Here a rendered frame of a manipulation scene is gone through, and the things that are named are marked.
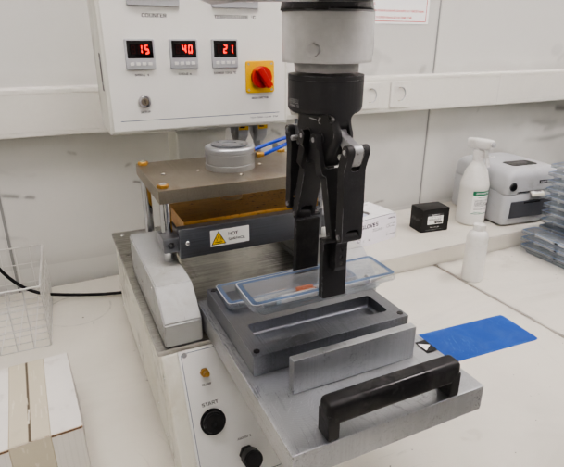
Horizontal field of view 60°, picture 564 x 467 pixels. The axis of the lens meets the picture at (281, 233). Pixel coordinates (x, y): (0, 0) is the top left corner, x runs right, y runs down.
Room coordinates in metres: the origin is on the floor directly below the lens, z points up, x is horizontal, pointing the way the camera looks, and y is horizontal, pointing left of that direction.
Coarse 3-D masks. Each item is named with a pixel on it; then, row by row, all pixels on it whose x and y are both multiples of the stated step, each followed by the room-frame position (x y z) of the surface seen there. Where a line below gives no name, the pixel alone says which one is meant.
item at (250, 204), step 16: (272, 192) 0.80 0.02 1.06; (176, 208) 0.71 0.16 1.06; (192, 208) 0.71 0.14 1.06; (208, 208) 0.71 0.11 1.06; (224, 208) 0.71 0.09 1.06; (240, 208) 0.71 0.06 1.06; (256, 208) 0.71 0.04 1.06; (272, 208) 0.71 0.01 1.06; (288, 208) 0.72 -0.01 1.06; (176, 224) 0.70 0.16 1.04
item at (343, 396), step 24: (432, 360) 0.40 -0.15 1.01; (456, 360) 0.40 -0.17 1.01; (360, 384) 0.36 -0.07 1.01; (384, 384) 0.36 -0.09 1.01; (408, 384) 0.37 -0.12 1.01; (432, 384) 0.38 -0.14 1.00; (456, 384) 0.39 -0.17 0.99; (336, 408) 0.34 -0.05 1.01; (360, 408) 0.35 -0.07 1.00; (336, 432) 0.34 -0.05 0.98
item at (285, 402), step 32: (224, 352) 0.48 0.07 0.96; (320, 352) 0.41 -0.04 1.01; (352, 352) 0.42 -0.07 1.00; (384, 352) 0.44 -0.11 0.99; (416, 352) 0.47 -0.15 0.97; (256, 384) 0.41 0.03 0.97; (288, 384) 0.41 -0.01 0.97; (320, 384) 0.41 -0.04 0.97; (352, 384) 0.41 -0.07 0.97; (480, 384) 0.41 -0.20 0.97; (256, 416) 0.39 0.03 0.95; (288, 416) 0.37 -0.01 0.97; (384, 416) 0.37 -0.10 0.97; (416, 416) 0.37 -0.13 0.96; (448, 416) 0.39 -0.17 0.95; (288, 448) 0.33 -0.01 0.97; (320, 448) 0.33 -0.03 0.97; (352, 448) 0.34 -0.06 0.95
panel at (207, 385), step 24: (192, 360) 0.53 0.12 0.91; (216, 360) 0.54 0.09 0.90; (192, 384) 0.52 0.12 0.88; (216, 384) 0.53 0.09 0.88; (192, 408) 0.51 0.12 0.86; (216, 408) 0.52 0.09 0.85; (240, 408) 0.53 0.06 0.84; (192, 432) 0.49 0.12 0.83; (240, 432) 0.51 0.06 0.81; (216, 456) 0.49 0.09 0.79; (264, 456) 0.51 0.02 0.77
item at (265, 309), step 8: (248, 280) 0.50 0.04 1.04; (368, 280) 0.51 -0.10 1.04; (376, 280) 0.51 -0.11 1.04; (384, 280) 0.52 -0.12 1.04; (392, 280) 0.52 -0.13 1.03; (352, 288) 0.50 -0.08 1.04; (360, 288) 0.51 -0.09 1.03; (368, 288) 0.52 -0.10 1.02; (240, 296) 0.48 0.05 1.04; (296, 296) 0.47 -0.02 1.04; (304, 296) 0.47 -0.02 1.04; (312, 296) 0.47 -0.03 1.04; (336, 296) 0.50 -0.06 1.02; (248, 304) 0.46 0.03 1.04; (264, 304) 0.45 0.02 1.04; (272, 304) 0.45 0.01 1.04; (280, 304) 0.46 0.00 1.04; (288, 304) 0.46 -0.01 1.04; (296, 304) 0.48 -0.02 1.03; (304, 304) 0.48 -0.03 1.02; (256, 312) 0.45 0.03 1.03; (264, 312) 0.46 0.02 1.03; (272, 312) 0.47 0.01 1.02
